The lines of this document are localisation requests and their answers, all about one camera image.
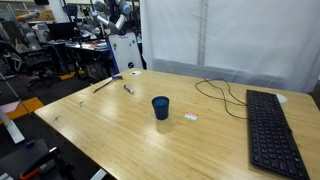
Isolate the black Expo marker white cap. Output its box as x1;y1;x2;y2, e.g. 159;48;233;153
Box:
123;84;135;95

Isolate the grey blue-jointed robot arm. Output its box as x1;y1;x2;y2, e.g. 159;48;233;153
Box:
90;0;133;35

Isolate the blue plastic cup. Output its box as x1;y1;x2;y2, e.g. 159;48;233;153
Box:
151;95;170;121

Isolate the cluttered dark office desk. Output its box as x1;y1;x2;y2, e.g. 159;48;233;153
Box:
49;39;112;78

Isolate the white fabric curtain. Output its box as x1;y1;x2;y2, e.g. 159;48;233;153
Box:
139;0;320;94

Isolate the black computer monitor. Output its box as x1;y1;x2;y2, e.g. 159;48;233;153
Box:
46;21;80;42

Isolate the black computer keyboard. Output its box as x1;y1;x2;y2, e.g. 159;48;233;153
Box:
245;89;311;180

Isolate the black office chair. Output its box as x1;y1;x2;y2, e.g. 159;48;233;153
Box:
13;49;57;90

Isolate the thin grey tripod leg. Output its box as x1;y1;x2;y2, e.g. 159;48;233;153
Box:
0;71;33;117

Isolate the silver aluminium bar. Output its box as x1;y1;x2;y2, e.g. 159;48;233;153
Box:
0;106;26;145

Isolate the grey mounting plate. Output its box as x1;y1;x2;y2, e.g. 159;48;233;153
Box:
0;138;51;180

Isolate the thin black cable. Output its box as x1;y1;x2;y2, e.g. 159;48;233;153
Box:
194;77;249;120

